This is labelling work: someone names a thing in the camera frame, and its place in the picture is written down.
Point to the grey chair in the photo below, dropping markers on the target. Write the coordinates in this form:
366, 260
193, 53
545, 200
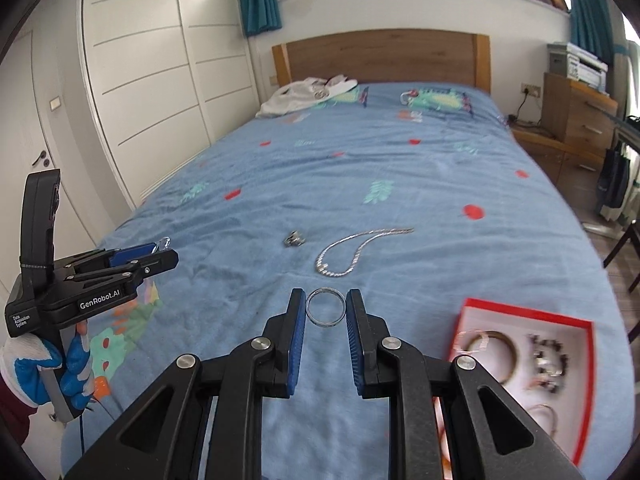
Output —
625, 255

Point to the white clothing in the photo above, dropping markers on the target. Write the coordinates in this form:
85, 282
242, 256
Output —
295, 97

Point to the wooden headboard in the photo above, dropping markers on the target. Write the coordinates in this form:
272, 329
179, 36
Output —
380, 57

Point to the white wardrobe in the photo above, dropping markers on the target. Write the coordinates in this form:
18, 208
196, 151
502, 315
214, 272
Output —
145, 60

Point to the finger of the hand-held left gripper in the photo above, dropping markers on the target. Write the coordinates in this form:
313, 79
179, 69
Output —
155, 262
130, 255

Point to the dark blue bag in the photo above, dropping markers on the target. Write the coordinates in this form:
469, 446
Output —
615, 185

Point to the person's left forearm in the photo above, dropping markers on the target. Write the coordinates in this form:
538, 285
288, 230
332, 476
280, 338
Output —
12, 415

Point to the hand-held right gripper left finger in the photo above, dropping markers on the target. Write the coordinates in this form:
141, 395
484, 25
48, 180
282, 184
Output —
297, 340

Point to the wooden dresser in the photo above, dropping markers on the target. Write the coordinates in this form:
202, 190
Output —
580, 115

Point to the person's left hand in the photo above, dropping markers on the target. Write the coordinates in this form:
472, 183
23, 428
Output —
25, 365

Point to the blue printed blanket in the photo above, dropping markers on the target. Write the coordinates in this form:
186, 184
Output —
375, 160

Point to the twisted silver hoop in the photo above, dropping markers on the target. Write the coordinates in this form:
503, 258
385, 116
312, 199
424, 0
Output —
162, 244
320, 323

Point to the red cardboard box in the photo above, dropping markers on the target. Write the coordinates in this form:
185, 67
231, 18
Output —
580, 360

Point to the white printer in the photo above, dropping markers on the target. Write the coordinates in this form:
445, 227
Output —
580, 67

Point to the thin silver bangle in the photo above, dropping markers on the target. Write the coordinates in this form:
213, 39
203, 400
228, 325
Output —
551, 412

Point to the low wooden cabinet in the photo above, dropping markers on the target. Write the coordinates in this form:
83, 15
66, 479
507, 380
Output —
565, 165

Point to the wall socket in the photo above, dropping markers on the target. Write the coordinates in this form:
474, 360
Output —
531, 90

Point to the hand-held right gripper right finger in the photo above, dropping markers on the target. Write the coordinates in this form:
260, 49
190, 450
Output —
354, 340

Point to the white door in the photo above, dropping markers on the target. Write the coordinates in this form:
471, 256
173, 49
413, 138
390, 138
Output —
30, 85

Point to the white light switch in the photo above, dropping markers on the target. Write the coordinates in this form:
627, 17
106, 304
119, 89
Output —
55, 103

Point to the amber orange bangle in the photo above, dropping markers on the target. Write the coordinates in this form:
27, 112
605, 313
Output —
512, 355

